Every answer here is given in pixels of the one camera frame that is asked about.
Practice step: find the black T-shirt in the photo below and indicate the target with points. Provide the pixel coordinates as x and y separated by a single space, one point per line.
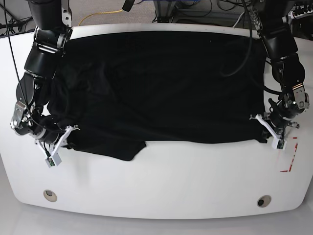
125 89

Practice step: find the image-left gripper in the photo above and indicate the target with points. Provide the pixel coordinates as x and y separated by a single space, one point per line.
43 128

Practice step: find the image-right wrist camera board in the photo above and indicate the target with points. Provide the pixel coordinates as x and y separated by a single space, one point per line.
279 144

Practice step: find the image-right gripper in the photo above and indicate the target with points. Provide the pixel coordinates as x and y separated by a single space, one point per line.
290 104

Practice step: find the right table cable grommet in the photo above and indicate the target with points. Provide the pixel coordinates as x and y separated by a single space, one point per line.
264 201

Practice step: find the white power strip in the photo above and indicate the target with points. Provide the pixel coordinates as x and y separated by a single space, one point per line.
301 11

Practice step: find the table cable grommet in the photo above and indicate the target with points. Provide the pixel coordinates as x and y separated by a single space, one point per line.
264 201
50 196

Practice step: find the red tape rectangle marking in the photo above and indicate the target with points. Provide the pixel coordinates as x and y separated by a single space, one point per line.
286 157

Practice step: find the grey metal stand base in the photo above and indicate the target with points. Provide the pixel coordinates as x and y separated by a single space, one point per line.
164 9

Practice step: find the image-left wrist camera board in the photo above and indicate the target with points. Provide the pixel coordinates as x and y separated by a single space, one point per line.
53 160

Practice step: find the left table cable grommet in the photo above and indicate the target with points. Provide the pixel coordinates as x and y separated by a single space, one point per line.
50 196

